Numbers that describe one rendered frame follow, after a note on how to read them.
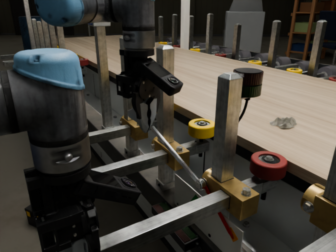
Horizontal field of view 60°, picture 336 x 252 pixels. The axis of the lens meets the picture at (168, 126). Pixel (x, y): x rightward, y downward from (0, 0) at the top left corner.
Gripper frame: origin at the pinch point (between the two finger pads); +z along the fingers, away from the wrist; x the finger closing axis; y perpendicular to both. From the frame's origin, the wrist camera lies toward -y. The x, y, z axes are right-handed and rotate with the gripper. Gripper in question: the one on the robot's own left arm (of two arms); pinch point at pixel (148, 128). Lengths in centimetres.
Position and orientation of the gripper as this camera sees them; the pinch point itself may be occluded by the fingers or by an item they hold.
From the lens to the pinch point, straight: 75.8
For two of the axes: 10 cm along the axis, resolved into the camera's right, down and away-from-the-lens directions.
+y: -7.8, -2.4, 5.8
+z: 0.0, 9.2, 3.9
